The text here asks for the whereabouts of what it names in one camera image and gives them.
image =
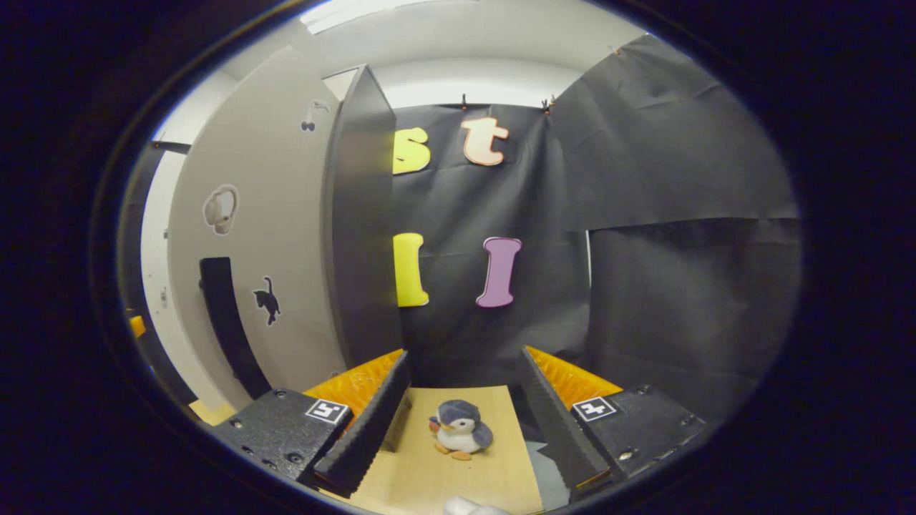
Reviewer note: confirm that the white and grey cabinet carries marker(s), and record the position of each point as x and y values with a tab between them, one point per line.
361	250

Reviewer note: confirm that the black backdrop cloth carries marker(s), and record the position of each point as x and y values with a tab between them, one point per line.
680	286

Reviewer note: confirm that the penguin plush toy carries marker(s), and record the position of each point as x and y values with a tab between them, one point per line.
461	433

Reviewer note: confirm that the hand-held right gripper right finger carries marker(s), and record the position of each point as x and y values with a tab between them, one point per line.
562	429

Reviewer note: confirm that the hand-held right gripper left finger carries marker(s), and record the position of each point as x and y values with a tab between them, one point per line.
365	436

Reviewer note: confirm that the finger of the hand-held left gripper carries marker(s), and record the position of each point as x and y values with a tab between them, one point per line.
137	326

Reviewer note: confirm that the white cabinet door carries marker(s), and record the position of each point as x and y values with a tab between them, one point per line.
156	236
286	214

